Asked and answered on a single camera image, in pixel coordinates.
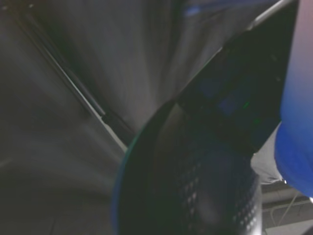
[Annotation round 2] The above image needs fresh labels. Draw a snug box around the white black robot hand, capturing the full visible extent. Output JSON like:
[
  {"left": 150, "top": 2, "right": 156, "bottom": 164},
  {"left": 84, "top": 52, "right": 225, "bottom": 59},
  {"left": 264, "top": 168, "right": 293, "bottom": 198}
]
[{"left": 111, "top": 0, "right": 298, "bottom": 235}]

